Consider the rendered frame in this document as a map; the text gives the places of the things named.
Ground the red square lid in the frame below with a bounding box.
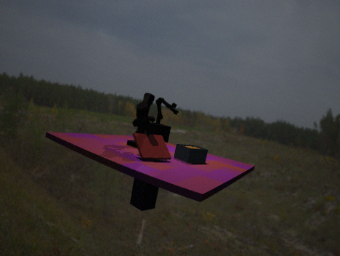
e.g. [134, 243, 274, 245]
[133, 133, 172, 160]

